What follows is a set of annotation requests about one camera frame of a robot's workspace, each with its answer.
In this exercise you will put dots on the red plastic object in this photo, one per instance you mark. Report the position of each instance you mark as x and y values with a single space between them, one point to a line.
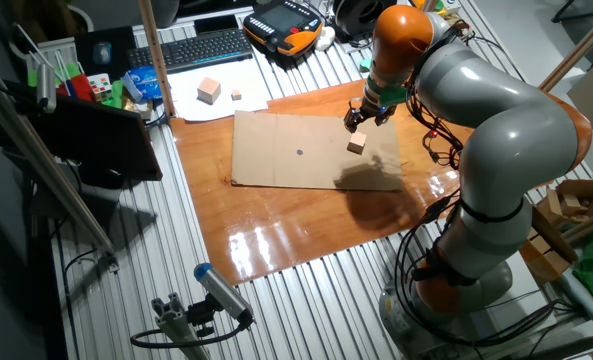
80 86

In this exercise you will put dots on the black mouse pad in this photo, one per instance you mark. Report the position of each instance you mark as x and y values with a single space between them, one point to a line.
123 45

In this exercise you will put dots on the colourful Rubik's cube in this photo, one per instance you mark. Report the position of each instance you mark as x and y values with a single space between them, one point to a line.
100 87

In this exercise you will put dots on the blue plastic packet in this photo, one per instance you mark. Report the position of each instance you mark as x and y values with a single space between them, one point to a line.
143 82

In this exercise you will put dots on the black round filament spool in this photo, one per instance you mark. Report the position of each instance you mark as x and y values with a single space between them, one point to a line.
358 17

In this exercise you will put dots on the green plastic object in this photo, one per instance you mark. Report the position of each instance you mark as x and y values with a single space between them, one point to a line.
115 94

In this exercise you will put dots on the black office chair leg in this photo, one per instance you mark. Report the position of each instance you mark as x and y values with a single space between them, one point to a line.
563 12

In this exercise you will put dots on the white rounded plastic object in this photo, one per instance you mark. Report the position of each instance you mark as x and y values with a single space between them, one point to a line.
324 39

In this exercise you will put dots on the long aluminium profile bar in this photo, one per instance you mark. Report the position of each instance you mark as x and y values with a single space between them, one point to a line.
41 165

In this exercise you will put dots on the thin wooden frame post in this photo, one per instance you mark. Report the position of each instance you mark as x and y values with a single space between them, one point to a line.
591 225
576 52
155 55

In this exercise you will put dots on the small light wooden block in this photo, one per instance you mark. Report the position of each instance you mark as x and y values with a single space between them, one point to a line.
357 143

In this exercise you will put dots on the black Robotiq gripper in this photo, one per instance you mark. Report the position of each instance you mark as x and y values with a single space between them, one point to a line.
373 110

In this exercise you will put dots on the black smartphone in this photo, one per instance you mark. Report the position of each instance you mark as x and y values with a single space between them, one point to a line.
216 24

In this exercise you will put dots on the tiny light wooden cube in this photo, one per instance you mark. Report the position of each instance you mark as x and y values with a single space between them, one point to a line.
236 95

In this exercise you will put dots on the white paper sheet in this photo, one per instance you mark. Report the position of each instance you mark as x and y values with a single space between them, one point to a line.
248 75

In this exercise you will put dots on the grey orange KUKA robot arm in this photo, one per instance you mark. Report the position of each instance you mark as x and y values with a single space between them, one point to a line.
516 135

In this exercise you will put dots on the flat brown cardboard sheet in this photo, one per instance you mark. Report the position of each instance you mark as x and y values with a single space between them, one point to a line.
286 170

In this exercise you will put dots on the orange black teach pendant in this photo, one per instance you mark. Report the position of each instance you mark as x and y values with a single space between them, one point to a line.
281 20

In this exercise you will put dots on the grey computer mouse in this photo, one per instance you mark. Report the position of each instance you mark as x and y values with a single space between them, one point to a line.
102 53

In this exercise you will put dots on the silver camera with blue end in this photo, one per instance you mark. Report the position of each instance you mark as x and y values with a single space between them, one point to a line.
223 292

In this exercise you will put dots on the large light wooden cube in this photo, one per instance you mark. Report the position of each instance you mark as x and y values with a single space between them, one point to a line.
209 91

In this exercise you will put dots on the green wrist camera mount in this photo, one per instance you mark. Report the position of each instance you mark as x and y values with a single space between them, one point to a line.
393 95

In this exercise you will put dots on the short aluminium profile stub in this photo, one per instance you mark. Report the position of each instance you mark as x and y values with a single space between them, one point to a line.
176 327

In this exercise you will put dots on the black computer keyboard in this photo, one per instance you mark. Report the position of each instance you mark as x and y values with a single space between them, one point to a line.
191 50

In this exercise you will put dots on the black camera clamp mount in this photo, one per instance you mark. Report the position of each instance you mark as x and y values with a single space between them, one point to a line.
202 314

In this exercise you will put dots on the cardboard box of wood offcuts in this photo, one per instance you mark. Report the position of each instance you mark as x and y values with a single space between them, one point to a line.
581 187

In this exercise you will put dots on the varnished orange wooden board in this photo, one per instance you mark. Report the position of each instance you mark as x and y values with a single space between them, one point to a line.
276 225

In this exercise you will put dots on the black flat monitor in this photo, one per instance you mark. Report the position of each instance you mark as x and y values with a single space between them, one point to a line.
96 140

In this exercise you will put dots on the open brown cardboard box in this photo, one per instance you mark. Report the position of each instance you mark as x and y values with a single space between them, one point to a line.
551 240

